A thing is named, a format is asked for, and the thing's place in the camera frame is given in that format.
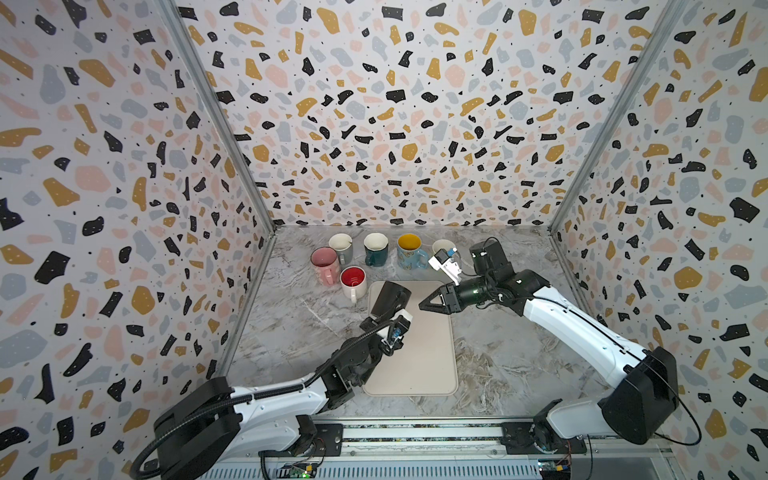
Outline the black mug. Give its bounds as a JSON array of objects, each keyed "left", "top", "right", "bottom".
[{"left": 369, "top": 281, "right": 412, "bottom": 322}]

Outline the light green mug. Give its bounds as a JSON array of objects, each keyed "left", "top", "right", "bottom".
[{"left": 432, "top": 239, "right": 457, "bottom": 258}]

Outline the blue butterfly mug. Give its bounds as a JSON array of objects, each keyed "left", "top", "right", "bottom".
[{"left": 397, "top": 233, "right": 429, "bottom": 270}]

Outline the white mug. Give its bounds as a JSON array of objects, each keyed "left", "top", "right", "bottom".
[{"left": 340, "top": 266, "right": 368, "bottom": 305}]

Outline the dark green mug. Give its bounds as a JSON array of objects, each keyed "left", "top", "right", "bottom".
[{"left": 364, "top": 232, "right": 389, "bottom": 267}]

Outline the pink mug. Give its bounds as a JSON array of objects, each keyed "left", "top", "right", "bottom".
[{"left": 310, "top": 246, "right": 341, "bottom": 287}]

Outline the grey mug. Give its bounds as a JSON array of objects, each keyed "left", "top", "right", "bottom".
[{"left": 328, "top": 233, "right": 354, "bottom": 267}]

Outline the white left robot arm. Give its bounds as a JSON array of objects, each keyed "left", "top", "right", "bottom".
[{"left": 130, "top": 309, "right": 413, "bottom": 479}]

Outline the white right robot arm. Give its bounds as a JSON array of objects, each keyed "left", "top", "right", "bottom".
[{"left": 419, "top": 237, "right": 679, "bottom": 453}]

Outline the cream plastic tray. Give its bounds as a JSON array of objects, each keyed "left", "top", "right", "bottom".
[{"left": 363, "top": 281, "right": 458, "bottom": 397}]

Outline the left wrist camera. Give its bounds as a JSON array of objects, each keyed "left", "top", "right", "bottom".
[{"left": 383, "top": 308, "right": 415, "bottom": 355}]

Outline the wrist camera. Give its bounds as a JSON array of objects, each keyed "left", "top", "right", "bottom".
[
  {"left": 383, "top": 308, "right": 415, "bottom": 355},
  {"left": 428, "top": 248, "right": 462, "bottom": 286}
]

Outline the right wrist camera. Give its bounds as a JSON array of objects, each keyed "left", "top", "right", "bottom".
[{"left": 428, "top": 248, "right": 462, "bottom": 286}]

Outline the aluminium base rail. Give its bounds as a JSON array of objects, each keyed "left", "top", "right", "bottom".
[{"left": 201, "top": 418, "right": 685, "bottom": 479}]

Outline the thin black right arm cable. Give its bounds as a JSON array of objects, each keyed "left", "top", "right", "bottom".
[{"left": 539, "top": 299, "right": 703, "bottom": 447}]

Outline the black corrugated cable conduit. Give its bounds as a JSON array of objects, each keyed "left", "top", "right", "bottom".
[{"left": 128, "top": 320, "right": 397, "bottom": 480}]

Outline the metal left corner post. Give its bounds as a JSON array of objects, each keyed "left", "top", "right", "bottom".
[{"left": 156, "top": 0, "right": 276, "bottom": 238}]

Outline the metal corner post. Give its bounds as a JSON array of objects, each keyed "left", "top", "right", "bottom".
[
  {"left": 548, "top": 0, "right": 687, "bottom": 237},
  {"left": 156, "top": 0, "right": 276, "bottom": 238}
]

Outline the metal right corner post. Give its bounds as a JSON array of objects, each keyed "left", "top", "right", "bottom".
[{"left": 548, "top": 0, "right": 687, "bottom": 237}]

